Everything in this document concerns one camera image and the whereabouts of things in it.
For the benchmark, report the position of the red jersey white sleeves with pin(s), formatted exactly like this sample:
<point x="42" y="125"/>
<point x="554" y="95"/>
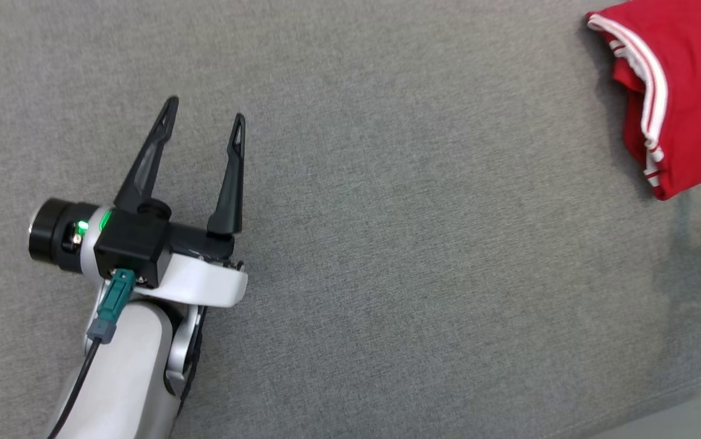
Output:
<point x="698" y="91"/>

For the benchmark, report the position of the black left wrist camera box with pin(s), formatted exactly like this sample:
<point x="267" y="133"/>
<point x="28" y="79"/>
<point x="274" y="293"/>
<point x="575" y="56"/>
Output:
<point x="133" y="247"/>

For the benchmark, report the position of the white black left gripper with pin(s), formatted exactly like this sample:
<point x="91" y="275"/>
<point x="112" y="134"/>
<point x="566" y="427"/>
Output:
<point x="204" y="283"/>

